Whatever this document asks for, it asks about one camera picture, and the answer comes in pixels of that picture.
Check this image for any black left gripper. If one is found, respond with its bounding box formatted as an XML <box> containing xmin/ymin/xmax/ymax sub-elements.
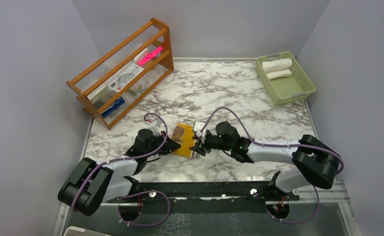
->
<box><xmin>145</xmin><ymin>130</ymin><xmax>180</xmax><ymax>158</ymax></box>

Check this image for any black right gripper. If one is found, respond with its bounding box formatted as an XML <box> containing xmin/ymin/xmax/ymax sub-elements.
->
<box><xmin>189</xmin><ymin>131</ymin><xmax>232</xmax><ymax>155</ymax></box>

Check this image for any yellow towel white trim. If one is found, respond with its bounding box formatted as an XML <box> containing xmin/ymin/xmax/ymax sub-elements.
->
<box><xmin>171</xmin><ymin>123</ymin><xmax>197</xmax><ymax>158</ymax></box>

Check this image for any white terry towel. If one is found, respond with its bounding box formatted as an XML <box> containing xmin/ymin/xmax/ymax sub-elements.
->
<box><xmin>262</xmin><ymin>58</ymin><xmax>293</xmax><ymax>80</ymax></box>

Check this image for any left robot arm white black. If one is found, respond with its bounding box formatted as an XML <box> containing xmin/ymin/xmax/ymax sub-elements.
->
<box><xmin>58</xmin><ymin>129</ymin><xmax>181</xmax><ymax>216</ymax></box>

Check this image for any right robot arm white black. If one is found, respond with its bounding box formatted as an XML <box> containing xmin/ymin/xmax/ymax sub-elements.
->
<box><xmin>190</xmin><ymin>121</ymin><xmax>344</xmax><ymax>200</ymax></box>

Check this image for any small green staples box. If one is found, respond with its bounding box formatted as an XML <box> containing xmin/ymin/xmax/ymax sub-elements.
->
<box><xmin>127</xmin><ymin>85</ymin><xmax>143</xmax><ymax>96</ymax></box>

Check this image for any blue pen pack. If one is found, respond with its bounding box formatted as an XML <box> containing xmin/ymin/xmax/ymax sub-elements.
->
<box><xmin>101</xmin><ymin>97</ymin><xmax>125</xmax><ymax>118</ymax></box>

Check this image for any ruler set clear package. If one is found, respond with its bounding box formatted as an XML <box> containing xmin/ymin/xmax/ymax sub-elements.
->
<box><xmin>108</xmin><ymin>63</ymin><xmax>143</xmax><ymax>91</ymax></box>

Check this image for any wooden shelf rack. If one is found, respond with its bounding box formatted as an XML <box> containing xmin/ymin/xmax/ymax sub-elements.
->
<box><xmin>66</xmin><ymin>18</ymin><xmax>174</xmax><ymax>130</ymax></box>

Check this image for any green stapler box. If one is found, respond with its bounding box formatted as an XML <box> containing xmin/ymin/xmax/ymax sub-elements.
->
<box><xmin>88</xmin><ymin>85</ymin><xmax>116</xmax><ymax>108</ymax></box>

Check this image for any pink plastic tool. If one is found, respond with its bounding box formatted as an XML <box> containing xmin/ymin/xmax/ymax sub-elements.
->
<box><xmin>137</xmin><ymin>46</ymin><xmax>163</xmax><ymax>66</ymax></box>

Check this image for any light green plastic basket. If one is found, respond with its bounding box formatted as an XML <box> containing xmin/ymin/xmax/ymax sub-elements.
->
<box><xmin>256</xmin><ymin>51</ymin><xmax>316</xmax><ymax>106</ymax></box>

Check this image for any white bin corner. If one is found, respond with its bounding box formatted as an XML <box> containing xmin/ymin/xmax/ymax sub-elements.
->
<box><xmin>63</xmin><ymin>226</ymin><xmax>110</xmax><ymax>236</ymax></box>

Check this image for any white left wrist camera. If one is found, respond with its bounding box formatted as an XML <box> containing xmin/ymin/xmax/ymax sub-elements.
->
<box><xmin>148</xmin><ymin>119</ymin><xmax>167</xmax><ymax>136</ymax></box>

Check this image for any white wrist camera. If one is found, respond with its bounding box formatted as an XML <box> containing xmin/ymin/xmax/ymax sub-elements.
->
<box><xmin>148</xmin><ymin>119</ymin><xmax>167</xmax><ymax>136</ymax></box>
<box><xmin>192</xmin><ymin>121</ymin><xmax>207</xmax><ymax>139</ymax></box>

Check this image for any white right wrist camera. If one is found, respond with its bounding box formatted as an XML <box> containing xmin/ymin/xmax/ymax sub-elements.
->
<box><xmin>192</xmin><ymin>121</ymin><xmax>207</xmax><ymax>139</ymax></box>

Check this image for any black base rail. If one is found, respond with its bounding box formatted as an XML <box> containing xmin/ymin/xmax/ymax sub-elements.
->
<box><xmin>107</xmin><ymin>181</ymin><xmax>300</xmax><ymax>214</ymax></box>

